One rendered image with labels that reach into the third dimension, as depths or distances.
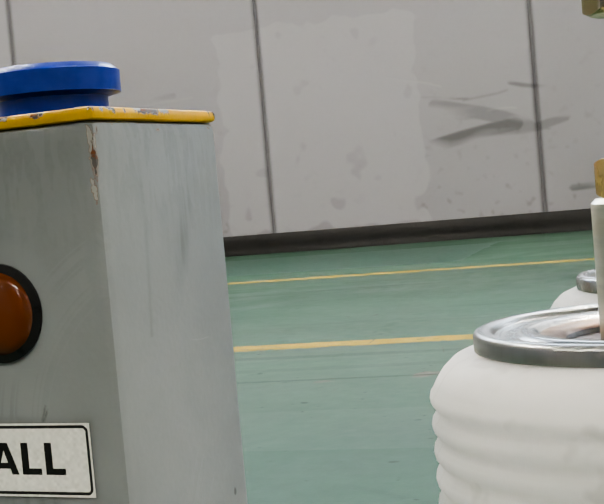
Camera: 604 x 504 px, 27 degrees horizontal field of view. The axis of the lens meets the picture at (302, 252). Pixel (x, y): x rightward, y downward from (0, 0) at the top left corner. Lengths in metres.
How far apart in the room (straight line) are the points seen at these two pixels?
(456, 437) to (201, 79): 5.50
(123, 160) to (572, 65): 5.09
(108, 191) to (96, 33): 5.61
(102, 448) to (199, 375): 0.05
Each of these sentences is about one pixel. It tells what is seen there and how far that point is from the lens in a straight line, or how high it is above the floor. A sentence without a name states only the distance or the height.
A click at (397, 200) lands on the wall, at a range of 5.49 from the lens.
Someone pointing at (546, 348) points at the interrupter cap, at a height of 0.25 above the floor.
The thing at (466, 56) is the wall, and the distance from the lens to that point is 5.46.
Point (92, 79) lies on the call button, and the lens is 0.36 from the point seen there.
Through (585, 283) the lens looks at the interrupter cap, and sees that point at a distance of 0.38.
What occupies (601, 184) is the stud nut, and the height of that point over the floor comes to 0.28.
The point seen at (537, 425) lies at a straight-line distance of 0.24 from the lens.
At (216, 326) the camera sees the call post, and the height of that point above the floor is 0.25.
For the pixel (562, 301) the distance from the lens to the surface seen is 0.38.
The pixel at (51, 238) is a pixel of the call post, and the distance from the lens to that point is 0.34.
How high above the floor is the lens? 0.29
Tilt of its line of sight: 3 degrees down
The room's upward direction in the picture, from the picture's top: 5 degrees counter-clockwise
